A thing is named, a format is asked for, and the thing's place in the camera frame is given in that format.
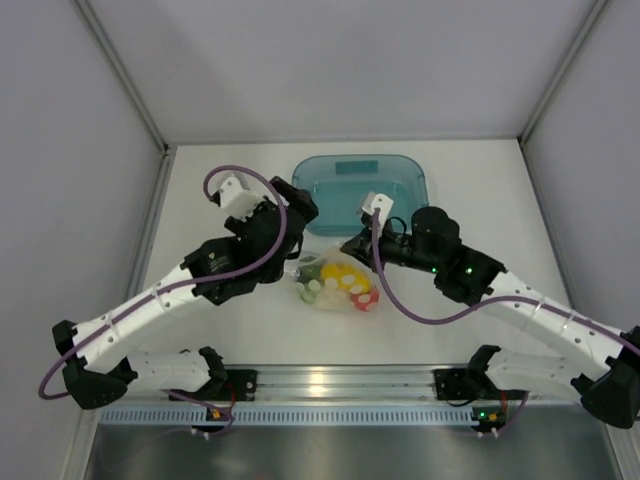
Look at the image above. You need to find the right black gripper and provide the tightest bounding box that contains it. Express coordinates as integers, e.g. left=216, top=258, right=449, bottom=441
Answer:
left=342, top=219, right=442, bottom=275

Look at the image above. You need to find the clear dotted zip bag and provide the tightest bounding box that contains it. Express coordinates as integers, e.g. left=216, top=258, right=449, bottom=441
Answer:
left=284, top=247, right=381, bottom=313

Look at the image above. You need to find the red fake food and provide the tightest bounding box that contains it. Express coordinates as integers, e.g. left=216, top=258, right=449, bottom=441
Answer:
left=351, top=289, right=380, bottom=312

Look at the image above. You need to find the white fake food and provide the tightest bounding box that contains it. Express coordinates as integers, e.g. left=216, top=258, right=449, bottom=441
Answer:
left=314, top=290, right=352, bottom=312

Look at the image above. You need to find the yellow fake food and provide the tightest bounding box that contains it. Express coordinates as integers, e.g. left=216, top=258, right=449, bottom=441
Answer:
left=321, top=263, right=371, bottom=294

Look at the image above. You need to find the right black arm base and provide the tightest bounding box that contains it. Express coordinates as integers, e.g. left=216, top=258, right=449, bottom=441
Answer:
left=433, top=368, right=480, bottom=403

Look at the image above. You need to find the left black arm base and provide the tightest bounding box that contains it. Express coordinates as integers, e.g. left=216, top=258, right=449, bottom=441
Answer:
left=202, top=368, right=258, bottom=402

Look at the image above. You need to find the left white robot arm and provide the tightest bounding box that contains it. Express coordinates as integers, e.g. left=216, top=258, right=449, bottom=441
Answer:
left=52, top=171, right=318, bottom=410

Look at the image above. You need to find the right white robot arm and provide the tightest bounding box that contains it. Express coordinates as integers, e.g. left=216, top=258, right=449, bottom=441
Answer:
left=341, top=197, right=639, bottom=429

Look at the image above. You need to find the teal plastic bin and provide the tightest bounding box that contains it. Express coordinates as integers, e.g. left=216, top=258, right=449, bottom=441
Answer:
left=292, top=154, right=429, bottom=237

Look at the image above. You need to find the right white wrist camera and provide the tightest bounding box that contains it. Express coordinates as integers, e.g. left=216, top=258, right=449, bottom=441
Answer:
left=358, top=192, right=394, bottom=235

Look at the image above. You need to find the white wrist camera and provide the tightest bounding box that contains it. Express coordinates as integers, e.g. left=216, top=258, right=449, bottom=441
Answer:
left=358, top=192, right=394, bottom=235
left=211, top=173, right=262, bottom=221

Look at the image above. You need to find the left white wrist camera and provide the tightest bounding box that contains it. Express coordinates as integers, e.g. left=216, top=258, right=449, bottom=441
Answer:
left=211, top=173, right=262, bottom=221

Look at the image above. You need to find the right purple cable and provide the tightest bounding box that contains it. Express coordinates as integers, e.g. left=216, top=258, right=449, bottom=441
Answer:
left=370, top=208, right=640, bottom=357

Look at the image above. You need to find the aluminium mounting rail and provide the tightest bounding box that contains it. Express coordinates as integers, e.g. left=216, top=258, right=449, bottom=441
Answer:
left=79, top=364, right=561, bottom=402

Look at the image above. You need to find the slotted cable duct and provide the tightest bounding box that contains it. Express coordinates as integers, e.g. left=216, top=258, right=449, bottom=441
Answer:
left=99, top=404, right=498, bottom=427

